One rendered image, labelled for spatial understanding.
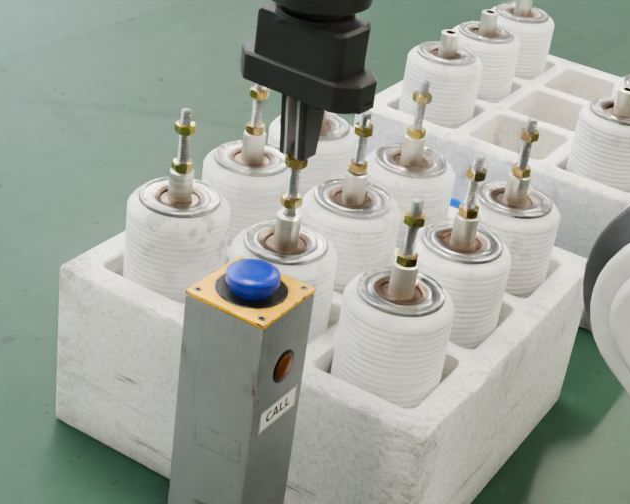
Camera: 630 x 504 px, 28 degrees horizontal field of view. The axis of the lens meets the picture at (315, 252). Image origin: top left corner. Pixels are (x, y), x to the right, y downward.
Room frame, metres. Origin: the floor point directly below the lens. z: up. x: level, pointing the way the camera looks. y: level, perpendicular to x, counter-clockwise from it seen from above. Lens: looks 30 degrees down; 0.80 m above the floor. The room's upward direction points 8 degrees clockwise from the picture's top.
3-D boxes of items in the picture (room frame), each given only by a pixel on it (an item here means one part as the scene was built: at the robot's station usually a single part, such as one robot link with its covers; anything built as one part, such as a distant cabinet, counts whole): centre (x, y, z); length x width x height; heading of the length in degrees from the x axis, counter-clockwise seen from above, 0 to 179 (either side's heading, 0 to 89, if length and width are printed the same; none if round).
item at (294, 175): (0.97, 0.03, 0.31); 0.01 x 0.01 x 0.08
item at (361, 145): (1.07, -0.03, 0.30); 0.01 x 0.01 x 0.08
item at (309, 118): (0.96, 0.02, 0.37); 0.03 x 0.02 x 0.06; 149
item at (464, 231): (1.02, -0.13, 0.26); 0.02 x 0.02 x 0.03
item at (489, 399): (1.07, -0.03, 0.09); 0.39 x 0.39 x 0.18; 62
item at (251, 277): (0.78, 0.04, 0.32); 0.04 x 0.04 x 0.02
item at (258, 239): (0.97, 0.03, 0.25); 0.08 x 0.08 x 0.01
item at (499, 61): (1.61, -0.18, 0.16); 0.10 x 0.10 x 0.18
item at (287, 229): (0.97, 0.03, 0.26); 0.02 x 0.02 x 0.03
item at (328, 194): (1.07, -0.03, 0.25); 0.08 x 0.08 x 0.01
